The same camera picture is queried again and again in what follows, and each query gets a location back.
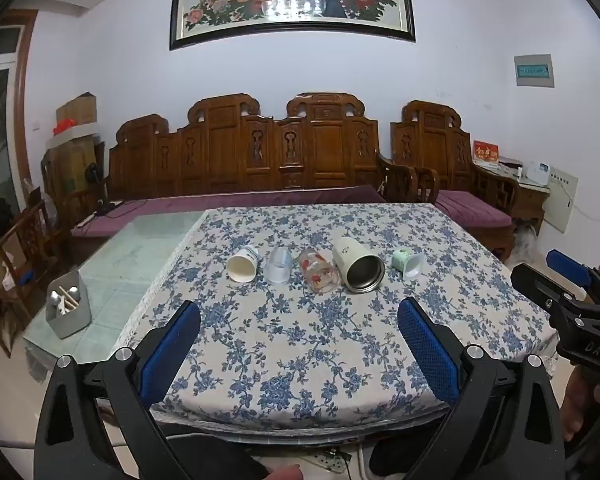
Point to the white desk phone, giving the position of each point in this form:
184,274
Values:
536,172

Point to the white paper cup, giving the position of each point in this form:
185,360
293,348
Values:
242,266

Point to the wooden chopstick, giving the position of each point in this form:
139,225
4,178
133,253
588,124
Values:
70,302
66,294

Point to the blue floral tablecloth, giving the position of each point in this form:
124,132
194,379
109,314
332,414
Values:
300,350

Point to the square purple seat cushion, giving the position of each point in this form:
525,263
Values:
472,210

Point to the person's right hand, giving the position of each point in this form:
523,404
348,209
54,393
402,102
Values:
582,405

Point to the red card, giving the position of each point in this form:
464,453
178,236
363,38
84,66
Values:
486,153

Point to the small cardboard box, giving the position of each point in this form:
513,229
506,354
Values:
77,109

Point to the black fan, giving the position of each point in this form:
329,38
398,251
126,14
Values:
93,174

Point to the wooden chair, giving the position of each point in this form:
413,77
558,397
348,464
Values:
15,260

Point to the white leaning board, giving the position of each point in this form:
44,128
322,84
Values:
562,200

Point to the grey cutlery holder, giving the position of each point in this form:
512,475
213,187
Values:
69,316

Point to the small green cup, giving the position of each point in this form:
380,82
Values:
407,262

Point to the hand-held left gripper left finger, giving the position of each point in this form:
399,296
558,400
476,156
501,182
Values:
172,347

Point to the long purple seat cushion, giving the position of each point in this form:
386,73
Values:
190,212

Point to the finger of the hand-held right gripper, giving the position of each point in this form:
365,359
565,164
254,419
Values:
540,285
567,263

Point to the carved wooden sofa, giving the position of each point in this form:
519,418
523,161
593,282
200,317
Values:
260,152

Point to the clear plastic cup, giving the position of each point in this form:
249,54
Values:
280,266

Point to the red printed glass cup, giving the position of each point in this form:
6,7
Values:
317,272

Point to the white power strip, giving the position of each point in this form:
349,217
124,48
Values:
330,460

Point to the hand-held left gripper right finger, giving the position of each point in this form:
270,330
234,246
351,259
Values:
426,355

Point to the wooden side table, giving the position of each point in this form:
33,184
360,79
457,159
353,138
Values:
525,202

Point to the white wall electrical panel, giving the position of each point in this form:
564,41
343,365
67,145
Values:
534,71

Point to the red plastic bag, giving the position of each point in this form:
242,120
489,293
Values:
64,125

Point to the cream steel tumbler cup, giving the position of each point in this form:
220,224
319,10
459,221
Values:
357,269

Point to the carved wooden armchair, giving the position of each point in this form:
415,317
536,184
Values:
440,160

